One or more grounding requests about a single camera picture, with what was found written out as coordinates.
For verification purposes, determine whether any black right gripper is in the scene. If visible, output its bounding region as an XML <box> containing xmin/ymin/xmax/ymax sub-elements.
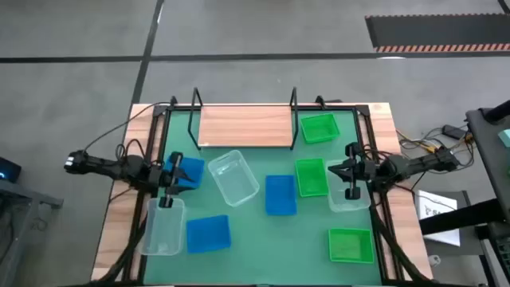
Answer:
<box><xmin>327</xmin><ymin>142</ymin><xmax>378</xmax><ymax>200</ymax></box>

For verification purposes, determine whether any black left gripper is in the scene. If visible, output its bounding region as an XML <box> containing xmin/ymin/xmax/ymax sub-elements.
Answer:
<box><xmin>149</xmin><ymin>152</ymin><xmax>197</xmax><ymax>208</ymax></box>

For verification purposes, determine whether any blue plastic basket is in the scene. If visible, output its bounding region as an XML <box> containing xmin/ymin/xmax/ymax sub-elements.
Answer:
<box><xmin>186</xmin><ymin>214</ymin><xmax>233</xmax><ymax>254</ymax></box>
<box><xmin>163</xmin><ymin>151</ymin><xmax>206</xmax><ymax>190</ymax></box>
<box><xmin>265</xmin><ymin>174</ymin><xmax>298</xmax><ymax>217</ymax></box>

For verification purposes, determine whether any clear plastic bin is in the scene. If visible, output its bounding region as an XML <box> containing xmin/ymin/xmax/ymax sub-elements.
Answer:
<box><xmin>139</xmin><ymin>197</ymin><xmax>186</xmax><ymax>257</ymax></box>
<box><xmin>207</xmin><ymin>149</ymin><xmax>261</xmax><ymax>208</ymax></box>
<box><xmin>325</xmin><ymin>159</ymin><xmax>372</xmax><ymax>213</ymax></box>

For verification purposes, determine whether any green plastic basket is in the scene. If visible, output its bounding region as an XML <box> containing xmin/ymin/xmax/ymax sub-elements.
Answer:
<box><xmin>300</xmin><ymin>112</ymin><xmax>341</xmax><ymax>144</ymax></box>
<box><xmin>294</xmin><ymin>158</ymin><xmax>330</xmax><ymax>199</ymax></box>
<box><xmin>328</xmin><ymin>227</ymin><xmax>375</xmax><ymax>265</ymax></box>

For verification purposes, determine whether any white cardboard box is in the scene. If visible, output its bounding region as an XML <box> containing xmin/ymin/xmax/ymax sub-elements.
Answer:
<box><xmin>414</xmin><ymin>190</ymin><xmax>461</xmax><ymax>247</ymax></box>

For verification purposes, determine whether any black power adapter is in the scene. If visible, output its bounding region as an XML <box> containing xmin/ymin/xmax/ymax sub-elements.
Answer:
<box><xmin>441</xmin><ymin>124</ymin><xmax>463</xmax><ymax>140</ymax></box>

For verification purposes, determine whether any black equipment cart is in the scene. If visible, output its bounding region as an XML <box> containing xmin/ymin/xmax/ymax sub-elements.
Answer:
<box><xmin>420</xmin><ymin>99</ymin><xmax>510</xmax><ymax>236</ymax></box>

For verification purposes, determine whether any grey metal side table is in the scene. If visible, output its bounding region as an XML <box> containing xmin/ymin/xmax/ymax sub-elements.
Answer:
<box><xmin>0</xmin><ymin>179</ymin><xmax>64</xmax><ymax>287</ymax></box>

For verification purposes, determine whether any black hazard-striped floor mat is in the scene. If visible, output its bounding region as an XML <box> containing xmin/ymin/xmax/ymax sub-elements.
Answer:
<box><xmin>365</xmin><ymin>13</ymin><xmax>510</xmax><ymax>53</ymax></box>

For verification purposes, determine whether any black device with blue light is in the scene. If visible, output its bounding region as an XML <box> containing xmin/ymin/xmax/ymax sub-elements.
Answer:
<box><xmin>0</xmin><ymin>156</ymin><xmax>22</xmax><ymax>183</ymax></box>

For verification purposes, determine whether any black aluminium rig frame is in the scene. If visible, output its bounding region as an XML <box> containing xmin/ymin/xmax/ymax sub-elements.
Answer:
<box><xmin>95</xmin><ymin>95</ymin><xmax>430</xmax><ymax>287</ymax></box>

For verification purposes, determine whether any wooden shelf with black frame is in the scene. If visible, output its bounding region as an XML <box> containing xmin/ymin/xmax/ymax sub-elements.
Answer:
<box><xmin>186</xmin><ymin>86</ymin><xmax>300</xmax><ymax>152</ymax></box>

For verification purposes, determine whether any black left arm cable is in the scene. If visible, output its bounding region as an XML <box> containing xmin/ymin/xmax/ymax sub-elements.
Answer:
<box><xmin>83</xmin><ymin>101</ymin><xmax>172</xmax><ymax>155</ymax></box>

